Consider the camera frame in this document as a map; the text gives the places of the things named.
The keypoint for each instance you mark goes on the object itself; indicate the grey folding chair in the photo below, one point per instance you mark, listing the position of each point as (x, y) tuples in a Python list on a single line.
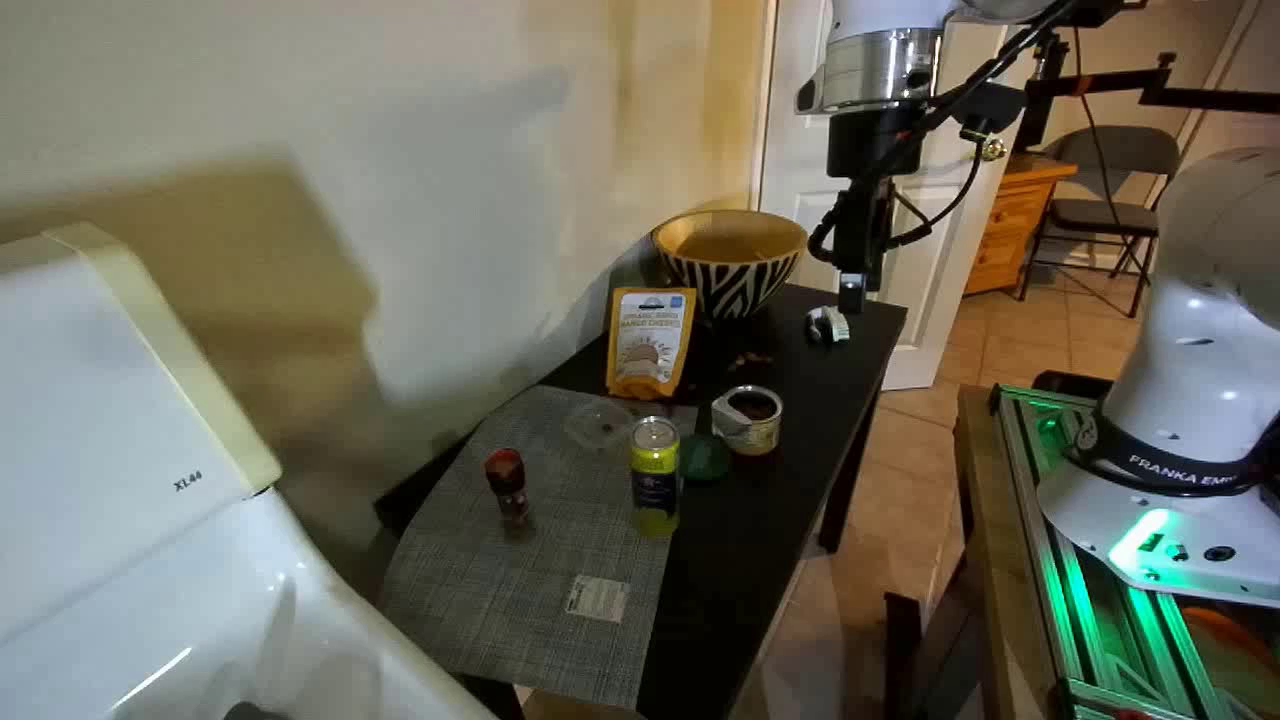
[(1115, 184)]

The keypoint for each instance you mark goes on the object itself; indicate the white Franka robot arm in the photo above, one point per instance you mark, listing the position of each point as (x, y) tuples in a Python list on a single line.
[(1203, 345)]

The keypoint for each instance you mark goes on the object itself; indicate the wooden drawer cabinet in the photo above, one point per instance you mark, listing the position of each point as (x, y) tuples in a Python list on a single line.
[(1009, 227)]

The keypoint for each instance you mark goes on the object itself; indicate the white tape roll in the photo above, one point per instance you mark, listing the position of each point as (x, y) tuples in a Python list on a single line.
[(745, 420)]

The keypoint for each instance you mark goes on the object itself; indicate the clear plastic lid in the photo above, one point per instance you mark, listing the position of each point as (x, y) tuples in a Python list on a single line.
[(598, 425)]

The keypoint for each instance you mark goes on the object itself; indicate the orange food pouch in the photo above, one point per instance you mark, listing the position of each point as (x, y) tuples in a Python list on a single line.
[(651, 340)]

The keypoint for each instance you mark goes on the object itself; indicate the white panel door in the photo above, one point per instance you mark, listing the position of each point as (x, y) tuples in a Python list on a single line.
[(934, 283)]

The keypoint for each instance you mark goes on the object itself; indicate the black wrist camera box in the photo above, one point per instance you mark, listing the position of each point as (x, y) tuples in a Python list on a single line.
[(874, 146)]

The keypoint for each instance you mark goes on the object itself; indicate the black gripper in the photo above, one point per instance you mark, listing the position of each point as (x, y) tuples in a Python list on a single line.
[(863, 227)]

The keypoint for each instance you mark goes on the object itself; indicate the green lit robot mount frame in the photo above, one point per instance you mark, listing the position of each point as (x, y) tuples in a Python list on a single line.
[(1083, 615)]

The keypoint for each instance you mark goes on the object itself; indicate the small red cap bottle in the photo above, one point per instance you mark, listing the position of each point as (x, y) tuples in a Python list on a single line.
[(504, 484)]

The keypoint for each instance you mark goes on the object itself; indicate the black camera boom stand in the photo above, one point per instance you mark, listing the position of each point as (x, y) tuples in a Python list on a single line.
[(1132, 86)]

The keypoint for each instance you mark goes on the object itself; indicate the black side table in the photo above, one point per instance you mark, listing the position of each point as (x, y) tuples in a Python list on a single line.
[(772, 504)]

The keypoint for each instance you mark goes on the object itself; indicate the white label on placemat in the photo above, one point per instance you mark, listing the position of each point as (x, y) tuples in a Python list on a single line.
[(594, 596)]

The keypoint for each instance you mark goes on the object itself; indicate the grey woven placemat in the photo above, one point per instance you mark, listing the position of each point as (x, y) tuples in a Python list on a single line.
[(532, 572)]

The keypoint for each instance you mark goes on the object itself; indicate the brown zebra pattern bowl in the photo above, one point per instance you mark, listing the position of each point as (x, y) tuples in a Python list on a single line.
[(730, 254)]

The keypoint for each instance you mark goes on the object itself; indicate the green round lid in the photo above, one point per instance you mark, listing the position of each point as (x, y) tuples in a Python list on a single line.
[(707, 457)]

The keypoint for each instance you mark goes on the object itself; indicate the brass door knob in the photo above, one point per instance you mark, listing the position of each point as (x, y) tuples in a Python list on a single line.
[(989, 148)]

